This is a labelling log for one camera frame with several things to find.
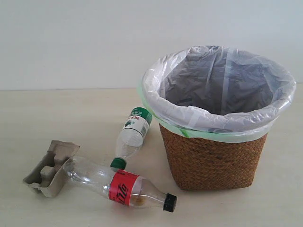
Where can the clear bottle green cap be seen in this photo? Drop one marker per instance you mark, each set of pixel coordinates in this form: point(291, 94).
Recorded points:
point(131, 137)

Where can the white plastic trash bag liner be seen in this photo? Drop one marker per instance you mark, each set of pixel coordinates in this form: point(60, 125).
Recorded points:
point(216, 87)

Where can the grey cardboard pulp tray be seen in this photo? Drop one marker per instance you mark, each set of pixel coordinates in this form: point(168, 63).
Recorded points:
point(48, 177)

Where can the clear cola bottle red label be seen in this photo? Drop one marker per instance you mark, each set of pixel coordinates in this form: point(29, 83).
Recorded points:
point(117, 185)

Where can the green plastic bag liner edge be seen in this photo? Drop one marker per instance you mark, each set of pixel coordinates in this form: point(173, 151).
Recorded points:
point(227, 137)

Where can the brown woven wicker basket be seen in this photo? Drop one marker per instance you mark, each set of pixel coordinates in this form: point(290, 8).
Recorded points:
point(199, 164)

